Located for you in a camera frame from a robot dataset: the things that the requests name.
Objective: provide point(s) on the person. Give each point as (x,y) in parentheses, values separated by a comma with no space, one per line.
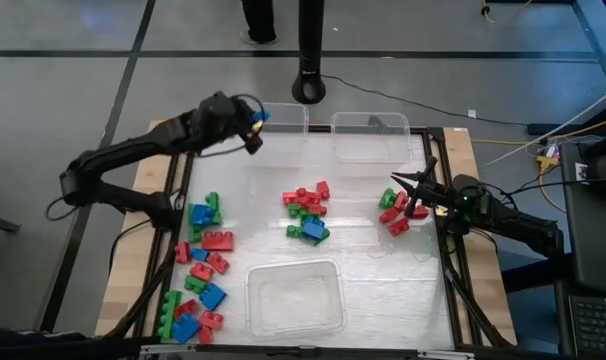
(258,20)

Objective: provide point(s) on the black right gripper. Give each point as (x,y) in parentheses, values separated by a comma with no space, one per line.
(443,197)

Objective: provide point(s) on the black frame clamp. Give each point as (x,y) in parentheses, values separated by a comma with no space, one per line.
(378,121)

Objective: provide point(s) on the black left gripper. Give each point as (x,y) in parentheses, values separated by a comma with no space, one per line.
(238,115)

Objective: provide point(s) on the blue metal desk frame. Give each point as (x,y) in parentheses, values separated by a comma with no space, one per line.
(598,40)

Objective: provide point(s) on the large red toy block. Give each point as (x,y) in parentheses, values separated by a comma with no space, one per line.
(217,241)

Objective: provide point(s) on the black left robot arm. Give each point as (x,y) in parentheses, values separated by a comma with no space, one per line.
(133,140)

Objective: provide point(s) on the black laptop keyboard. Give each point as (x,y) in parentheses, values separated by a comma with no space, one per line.
(595,325)

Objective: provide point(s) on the dark grey floor object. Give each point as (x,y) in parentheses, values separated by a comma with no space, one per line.
(0,222)

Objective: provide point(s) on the yellow power plug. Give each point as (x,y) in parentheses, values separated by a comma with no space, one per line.
(546,161)

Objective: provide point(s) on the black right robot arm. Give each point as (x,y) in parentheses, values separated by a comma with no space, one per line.
(523,225)

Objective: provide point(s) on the small white floor tag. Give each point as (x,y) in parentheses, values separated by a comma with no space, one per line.
(472,114)

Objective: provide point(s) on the black pole stand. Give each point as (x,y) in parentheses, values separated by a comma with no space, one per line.
(308,50)

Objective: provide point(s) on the clear plastic bin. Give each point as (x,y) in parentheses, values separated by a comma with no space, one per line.
(295,300)
(288,120)
(373,150)

